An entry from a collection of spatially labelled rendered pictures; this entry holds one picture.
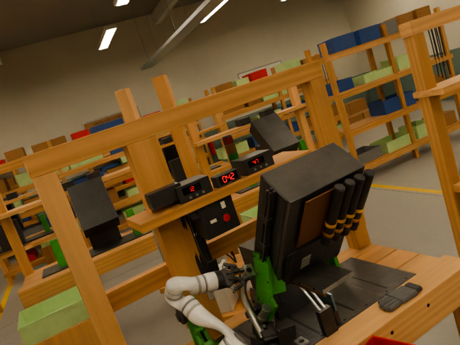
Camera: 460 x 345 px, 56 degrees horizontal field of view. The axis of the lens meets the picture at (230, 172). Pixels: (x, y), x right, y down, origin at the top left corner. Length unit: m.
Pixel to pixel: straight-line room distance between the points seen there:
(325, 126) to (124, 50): 9.92
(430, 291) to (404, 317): 0.17
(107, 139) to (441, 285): 1.51
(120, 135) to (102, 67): 9.95
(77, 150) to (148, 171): 0.30
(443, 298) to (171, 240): 1.18
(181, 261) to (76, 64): 10.05
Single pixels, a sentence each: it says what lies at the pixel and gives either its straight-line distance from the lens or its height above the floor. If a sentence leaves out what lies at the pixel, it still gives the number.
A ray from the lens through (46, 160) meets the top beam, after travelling 1.82.
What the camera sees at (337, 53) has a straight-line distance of 6.85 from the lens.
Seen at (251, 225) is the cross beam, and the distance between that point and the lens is 2.21.
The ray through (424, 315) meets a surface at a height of 0.82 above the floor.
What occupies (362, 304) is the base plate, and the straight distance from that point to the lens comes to 2.01.
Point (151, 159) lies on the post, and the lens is 1.90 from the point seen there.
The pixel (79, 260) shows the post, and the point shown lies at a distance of 1.87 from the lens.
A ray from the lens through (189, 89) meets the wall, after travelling 12.15.
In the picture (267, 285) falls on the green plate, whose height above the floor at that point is 1.16.
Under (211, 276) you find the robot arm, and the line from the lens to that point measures 1.74.
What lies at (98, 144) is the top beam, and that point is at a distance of 1.85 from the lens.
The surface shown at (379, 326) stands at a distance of 1.85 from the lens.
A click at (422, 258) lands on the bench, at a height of 0.88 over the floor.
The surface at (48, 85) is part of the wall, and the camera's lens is 11.66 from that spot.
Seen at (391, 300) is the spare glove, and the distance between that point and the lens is 1.94.
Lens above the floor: 1.91
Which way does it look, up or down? 9 degrees down
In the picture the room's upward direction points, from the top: 19 degrees counter-clockwise
